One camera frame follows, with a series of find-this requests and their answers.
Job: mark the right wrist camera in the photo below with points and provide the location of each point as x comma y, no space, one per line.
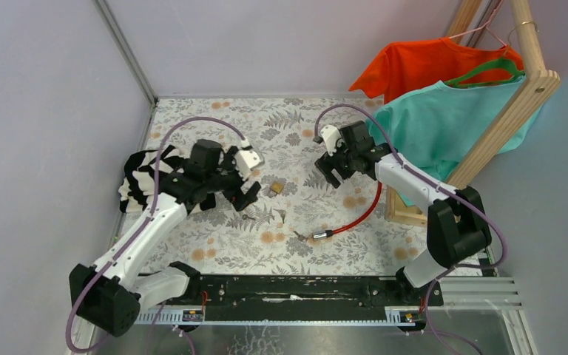
331,137

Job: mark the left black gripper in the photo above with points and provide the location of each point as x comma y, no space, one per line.
242,200

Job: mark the black white striped cloth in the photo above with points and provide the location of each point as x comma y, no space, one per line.
138,187

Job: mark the orange t-shirt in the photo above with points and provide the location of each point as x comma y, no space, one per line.
404,66

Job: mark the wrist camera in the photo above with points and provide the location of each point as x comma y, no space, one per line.
247,160
331,137

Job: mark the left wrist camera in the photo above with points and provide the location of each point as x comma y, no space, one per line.
247,160

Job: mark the floral patterned mat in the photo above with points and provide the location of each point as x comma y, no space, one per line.
219,241

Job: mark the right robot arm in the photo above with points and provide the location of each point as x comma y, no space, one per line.
456,228

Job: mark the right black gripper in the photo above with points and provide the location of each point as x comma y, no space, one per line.
325,164

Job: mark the red cable lock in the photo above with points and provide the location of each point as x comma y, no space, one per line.
329,233

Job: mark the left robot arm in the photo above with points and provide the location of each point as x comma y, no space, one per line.
111,293

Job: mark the small brass padlock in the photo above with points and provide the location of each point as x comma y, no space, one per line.
275,189

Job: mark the pink clothes hanger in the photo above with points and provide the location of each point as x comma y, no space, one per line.
471,21

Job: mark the teal t-shirt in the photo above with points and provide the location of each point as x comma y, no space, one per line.
436,126

